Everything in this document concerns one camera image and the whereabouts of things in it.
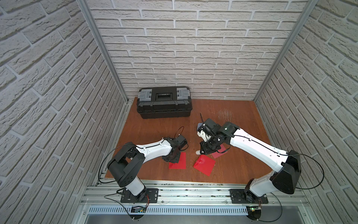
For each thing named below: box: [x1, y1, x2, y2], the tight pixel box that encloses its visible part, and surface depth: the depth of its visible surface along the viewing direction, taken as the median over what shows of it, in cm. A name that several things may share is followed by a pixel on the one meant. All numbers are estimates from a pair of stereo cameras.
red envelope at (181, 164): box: [168, 152, 186, 170], surface depth 86 cm
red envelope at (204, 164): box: [192, 154, 216, 177], surface depth 87 cm
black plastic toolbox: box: [136, 86, 193, 119], surface depth 100 cm
